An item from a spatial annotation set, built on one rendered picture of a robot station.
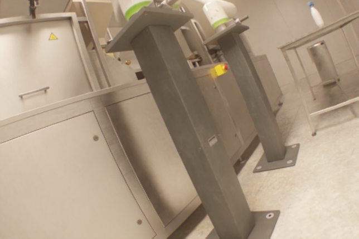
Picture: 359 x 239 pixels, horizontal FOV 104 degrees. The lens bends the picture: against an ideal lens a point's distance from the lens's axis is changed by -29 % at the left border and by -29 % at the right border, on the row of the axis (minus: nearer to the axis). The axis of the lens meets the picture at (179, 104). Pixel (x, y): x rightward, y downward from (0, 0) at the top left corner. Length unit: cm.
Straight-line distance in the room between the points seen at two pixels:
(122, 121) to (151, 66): 28
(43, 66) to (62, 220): 68
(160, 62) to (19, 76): 65
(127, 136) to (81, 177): 26
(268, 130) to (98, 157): 99
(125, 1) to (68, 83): 48
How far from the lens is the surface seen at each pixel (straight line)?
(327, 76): 309
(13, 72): 100
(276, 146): 134
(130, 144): 83
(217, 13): 132
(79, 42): 111
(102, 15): 142
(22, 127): 72
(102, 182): 76
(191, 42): 198
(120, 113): 83
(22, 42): 108
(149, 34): 68
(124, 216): 81
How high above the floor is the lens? 61
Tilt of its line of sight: level
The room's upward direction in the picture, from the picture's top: 24 degrees counter-clockwise
